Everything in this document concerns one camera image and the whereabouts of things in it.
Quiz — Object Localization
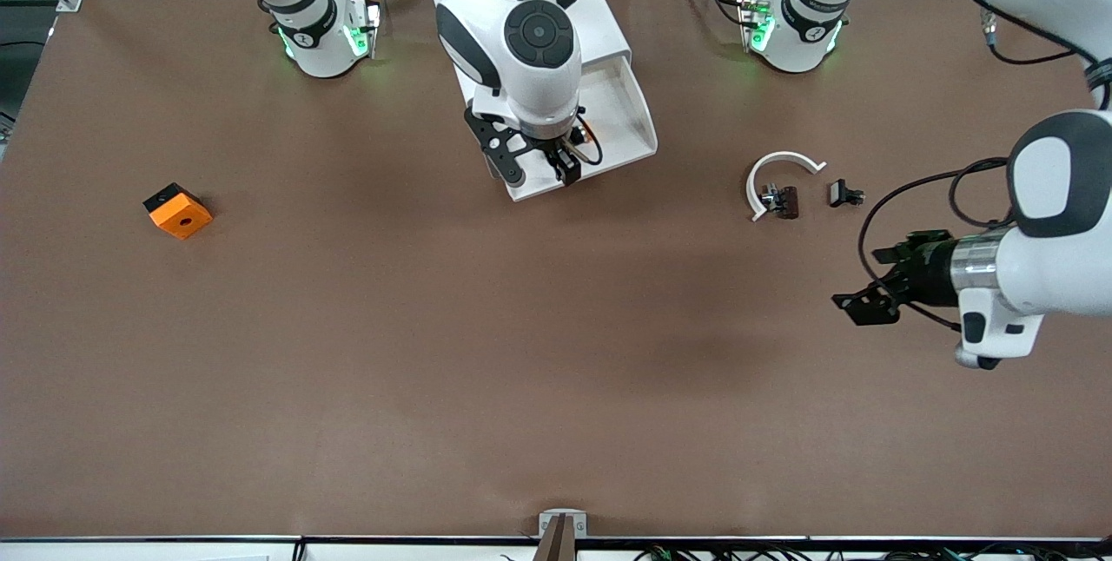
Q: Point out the white cabinet drawer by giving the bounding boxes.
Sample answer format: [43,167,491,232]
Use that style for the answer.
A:
[504,50,659,202]

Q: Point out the orange and black button housing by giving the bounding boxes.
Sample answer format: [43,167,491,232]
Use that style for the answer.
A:
[142,182,214,241]

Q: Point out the white four-drawer cabinet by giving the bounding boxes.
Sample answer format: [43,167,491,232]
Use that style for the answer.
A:
[420,0,632,110]

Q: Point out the dark brown connector block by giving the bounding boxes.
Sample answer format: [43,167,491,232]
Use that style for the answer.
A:
[761,183,800,221]

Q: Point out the white curved plastic part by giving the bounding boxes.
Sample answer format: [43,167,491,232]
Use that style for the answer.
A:
[745,150,827,223]

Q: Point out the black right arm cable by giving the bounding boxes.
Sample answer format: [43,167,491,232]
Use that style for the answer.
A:
[569,108,603,168]

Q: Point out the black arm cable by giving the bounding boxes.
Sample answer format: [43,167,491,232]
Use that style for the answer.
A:
[569,108,603,168]
[858,0,1112,334]

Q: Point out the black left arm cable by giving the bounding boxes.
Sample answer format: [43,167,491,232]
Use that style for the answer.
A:
[858,0,1112,334]

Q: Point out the grey metal bracket plate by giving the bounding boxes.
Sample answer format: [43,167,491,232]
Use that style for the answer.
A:
[539,509,588,538]

